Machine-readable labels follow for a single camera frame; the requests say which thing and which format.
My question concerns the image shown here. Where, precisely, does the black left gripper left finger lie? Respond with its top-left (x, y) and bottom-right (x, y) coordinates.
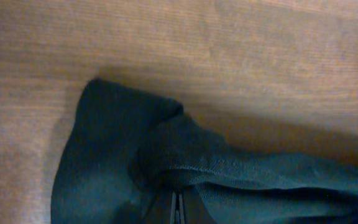
top-left (141, 190), bottom-right (177, 224)

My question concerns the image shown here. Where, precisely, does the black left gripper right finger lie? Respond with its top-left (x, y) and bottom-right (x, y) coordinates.
top-left (178, 187), bottom-right (216, 224)

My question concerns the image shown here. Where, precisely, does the black polo shirt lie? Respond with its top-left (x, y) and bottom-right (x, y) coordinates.
top-left (50, 79), bottom-right (358, 223)

